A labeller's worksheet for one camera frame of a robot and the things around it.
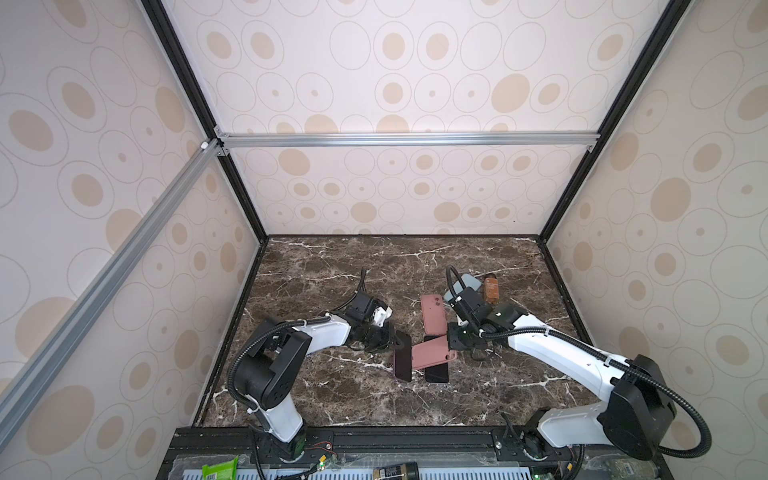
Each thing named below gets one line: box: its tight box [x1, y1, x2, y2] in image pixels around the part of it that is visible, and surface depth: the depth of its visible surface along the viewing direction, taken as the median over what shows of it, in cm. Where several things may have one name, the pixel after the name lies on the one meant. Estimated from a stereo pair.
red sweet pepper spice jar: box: [484, 272, 500, 305], surface depth 102 cm
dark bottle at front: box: [373, 461, 420, 480], surface depth 69 cm
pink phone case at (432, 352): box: [412, 335, 457, 369], surface depth 87 cm
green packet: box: [202, 455, 239, 480], surface depth 71 cm
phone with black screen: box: [425, 362, 449, 383], surface depth 86 cm
